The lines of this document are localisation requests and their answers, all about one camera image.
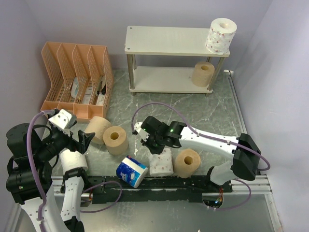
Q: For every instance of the plain white paper roll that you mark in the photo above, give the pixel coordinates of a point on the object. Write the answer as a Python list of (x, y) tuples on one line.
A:
[(71, 160)]

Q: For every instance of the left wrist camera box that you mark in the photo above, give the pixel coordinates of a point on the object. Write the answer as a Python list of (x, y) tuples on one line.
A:
[(63, 120)]

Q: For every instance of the white two-tier shelf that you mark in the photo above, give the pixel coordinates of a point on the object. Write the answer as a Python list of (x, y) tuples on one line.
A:
[(167, 41)]

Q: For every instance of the black tool in organizer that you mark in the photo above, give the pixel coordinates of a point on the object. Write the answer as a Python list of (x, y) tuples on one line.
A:
[(101, 89)]

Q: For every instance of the white dotted roll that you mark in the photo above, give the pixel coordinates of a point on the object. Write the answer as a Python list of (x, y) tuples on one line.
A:
[(220, 36), (161, 164)]

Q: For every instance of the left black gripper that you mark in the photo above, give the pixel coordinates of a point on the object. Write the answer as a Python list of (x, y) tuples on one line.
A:
[(83, 140)]

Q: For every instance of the blue paper roll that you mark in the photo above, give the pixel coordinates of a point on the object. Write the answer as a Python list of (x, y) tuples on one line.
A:
[(131, 171)]

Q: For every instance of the aluminium rail front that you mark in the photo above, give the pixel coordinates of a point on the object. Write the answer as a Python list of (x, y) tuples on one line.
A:
[(259, 186)]

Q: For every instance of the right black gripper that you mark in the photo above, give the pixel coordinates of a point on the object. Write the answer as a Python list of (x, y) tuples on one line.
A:
[(156, 150)]

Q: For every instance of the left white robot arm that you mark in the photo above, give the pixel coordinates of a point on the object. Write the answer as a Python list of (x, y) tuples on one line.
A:
[(33, 188)]

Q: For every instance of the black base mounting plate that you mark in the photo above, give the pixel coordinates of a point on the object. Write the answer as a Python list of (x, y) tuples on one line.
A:
[(170, 188)]

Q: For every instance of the orange plastic file organizer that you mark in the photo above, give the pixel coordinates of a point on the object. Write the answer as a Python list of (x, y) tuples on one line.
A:
[(75, 71)]

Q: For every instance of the brown roll sideways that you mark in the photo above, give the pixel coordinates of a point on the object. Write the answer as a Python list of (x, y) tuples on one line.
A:
[(97, 125)]

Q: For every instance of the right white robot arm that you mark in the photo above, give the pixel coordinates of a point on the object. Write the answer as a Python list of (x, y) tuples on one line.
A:
[(241, 153)]

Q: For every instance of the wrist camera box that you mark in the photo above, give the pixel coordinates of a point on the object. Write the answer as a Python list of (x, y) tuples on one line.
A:
[(63, 120), (140, 131)]

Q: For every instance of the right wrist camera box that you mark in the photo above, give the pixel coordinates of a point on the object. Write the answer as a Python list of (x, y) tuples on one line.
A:
[(140, 131)]

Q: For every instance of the brown roll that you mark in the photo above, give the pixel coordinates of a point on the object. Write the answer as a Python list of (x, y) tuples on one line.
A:
[(202, 74), (186, 163), (115, 140)]

